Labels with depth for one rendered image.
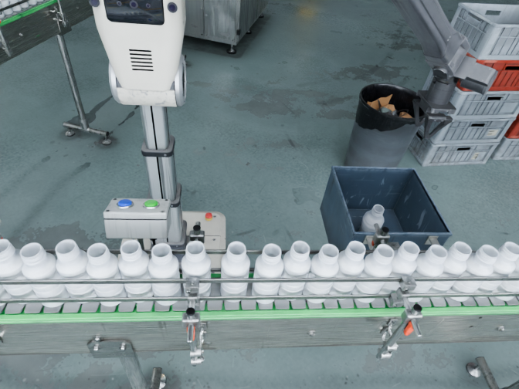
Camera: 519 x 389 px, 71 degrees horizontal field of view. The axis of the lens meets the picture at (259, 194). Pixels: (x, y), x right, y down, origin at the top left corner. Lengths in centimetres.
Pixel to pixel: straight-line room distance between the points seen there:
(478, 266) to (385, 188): 62
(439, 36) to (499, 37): 198
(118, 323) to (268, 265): 36
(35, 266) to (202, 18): 383
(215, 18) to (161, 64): 324
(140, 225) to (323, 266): 42
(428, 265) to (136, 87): 91
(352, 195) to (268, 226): 99
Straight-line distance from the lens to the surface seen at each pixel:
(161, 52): 111
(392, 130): 245
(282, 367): 189
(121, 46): 113
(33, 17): 252
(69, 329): 95
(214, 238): 192
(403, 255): 84
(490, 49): 285
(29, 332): 98
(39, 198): 271
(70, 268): 80
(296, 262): 76
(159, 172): 140
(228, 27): 432
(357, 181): 140
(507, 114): 332
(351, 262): 80
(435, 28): 84
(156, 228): 88
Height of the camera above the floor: 175
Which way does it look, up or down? 44 degrees down
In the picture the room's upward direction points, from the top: 7 degrees clockwise
